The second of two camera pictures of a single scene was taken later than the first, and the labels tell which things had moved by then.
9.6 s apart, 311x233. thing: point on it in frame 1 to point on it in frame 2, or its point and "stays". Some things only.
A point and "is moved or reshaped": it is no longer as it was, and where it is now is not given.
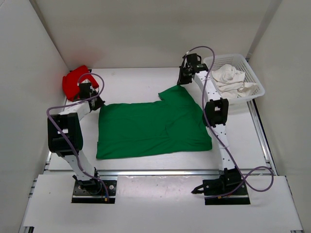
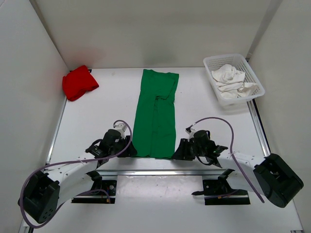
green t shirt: [173, 124] is moved or reshaped
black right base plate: [212, 187] stays
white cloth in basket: [230, 82] stays
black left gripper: [100, 101] to [130, 151]
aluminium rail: [164, 173] stays
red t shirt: [70, 82] stays
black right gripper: [182, 80] to [182, 152]
